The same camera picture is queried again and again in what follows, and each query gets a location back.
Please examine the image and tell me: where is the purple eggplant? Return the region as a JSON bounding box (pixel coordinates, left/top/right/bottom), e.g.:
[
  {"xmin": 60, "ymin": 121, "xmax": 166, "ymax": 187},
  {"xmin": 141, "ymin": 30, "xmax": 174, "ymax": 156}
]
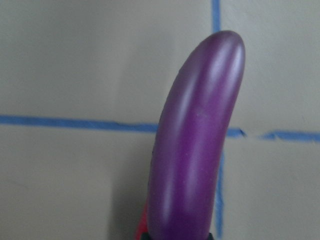
[{"xmin": 147, "ymin": 30, "xmax": 245, "ymax": 240}]

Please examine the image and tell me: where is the red chili pepper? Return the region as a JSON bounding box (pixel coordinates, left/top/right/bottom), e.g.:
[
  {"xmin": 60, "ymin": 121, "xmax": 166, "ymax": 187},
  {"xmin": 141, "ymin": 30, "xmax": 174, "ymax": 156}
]
[{"xmin": 134, "ymin": 203, "xmax": 151, "ymax": 240}]

